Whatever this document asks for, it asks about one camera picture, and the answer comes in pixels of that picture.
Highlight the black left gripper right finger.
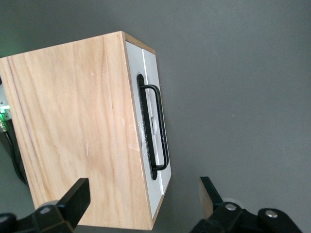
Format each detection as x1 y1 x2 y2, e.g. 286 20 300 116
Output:
190 176 253 233

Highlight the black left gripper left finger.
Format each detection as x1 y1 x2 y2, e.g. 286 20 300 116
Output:
33 178 91 233

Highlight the black metal drawer handle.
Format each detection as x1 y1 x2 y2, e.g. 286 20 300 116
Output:
137 74 170 181

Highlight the light wooden drawer cabinet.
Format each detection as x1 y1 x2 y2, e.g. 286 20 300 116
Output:
0 31 173 231

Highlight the white-fronted drawer with round hole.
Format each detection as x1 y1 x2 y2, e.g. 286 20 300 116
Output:
142 48 173 196

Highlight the black left base cable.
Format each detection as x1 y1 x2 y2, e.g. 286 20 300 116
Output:
0 130 28 185

